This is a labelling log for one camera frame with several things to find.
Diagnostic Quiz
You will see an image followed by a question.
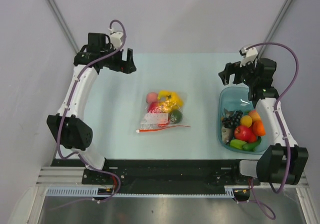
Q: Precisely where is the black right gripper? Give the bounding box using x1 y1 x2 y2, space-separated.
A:
218 57 258 87

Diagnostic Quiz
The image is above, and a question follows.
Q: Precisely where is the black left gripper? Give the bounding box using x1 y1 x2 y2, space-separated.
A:
100 44 136 74

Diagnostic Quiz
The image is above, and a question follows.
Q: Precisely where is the yellow toy banana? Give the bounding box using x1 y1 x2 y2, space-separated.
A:
157 90 184 106

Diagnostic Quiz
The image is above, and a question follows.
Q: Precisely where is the clear orange-zipper zip bag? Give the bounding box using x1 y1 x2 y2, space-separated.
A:
136 90 191 133

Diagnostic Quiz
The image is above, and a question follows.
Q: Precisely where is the green toy lime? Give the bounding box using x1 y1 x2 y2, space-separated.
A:
169 109 183 124

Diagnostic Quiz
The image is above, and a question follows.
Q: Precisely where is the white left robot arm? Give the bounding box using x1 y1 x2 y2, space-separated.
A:
46 30 137 184

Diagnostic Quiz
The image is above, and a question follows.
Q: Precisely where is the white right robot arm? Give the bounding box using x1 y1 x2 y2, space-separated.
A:
218 58 309 185

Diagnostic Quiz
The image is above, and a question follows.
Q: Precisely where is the blue plastic food tub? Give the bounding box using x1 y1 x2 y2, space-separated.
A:
217 87 269 155

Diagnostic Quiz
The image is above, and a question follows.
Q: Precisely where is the peach toy fruit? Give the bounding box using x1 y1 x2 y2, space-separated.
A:
146 92 158 103

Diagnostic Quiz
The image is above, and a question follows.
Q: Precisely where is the black grape bunch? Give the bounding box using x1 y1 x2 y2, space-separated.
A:
221 109 243 129

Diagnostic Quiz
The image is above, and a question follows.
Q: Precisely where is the small yellow toy fruit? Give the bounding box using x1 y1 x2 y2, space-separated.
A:
240 115 253 128

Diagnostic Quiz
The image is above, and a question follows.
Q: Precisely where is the orange toy orange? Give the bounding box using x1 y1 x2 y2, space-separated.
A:
252 120 266 136

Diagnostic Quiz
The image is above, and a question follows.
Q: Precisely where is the large red toy apple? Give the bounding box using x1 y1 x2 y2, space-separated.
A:
234 125 253 142

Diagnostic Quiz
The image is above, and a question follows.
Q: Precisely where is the grey toy fish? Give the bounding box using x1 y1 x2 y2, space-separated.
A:
221 116 234 145

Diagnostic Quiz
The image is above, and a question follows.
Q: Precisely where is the green toy pepper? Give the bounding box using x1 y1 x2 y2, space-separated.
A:
229 139 247 150

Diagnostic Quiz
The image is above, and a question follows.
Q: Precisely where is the green toy cucumber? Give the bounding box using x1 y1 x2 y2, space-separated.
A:
242 137 262 151

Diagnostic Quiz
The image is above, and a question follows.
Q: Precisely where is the black base bar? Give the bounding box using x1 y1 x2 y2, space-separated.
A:
51 158 261 194

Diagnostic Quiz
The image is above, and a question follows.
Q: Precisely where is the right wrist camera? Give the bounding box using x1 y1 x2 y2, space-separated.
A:
239 47 258 67

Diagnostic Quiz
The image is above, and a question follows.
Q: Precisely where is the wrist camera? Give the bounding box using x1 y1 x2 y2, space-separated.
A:
109 28 124 49
239 47 258 67

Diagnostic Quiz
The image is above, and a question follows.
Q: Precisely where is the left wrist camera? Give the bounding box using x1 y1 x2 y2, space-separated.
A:
109 28 124 49

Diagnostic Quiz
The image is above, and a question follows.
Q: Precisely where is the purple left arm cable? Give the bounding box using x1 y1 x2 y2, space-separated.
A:
48 20 127 211

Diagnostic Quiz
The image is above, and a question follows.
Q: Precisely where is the aluminium rail frame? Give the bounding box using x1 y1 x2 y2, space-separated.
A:
34 166 310 187

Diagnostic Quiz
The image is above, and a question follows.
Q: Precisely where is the white cable duct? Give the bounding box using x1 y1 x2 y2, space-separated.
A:
46 185 251 197

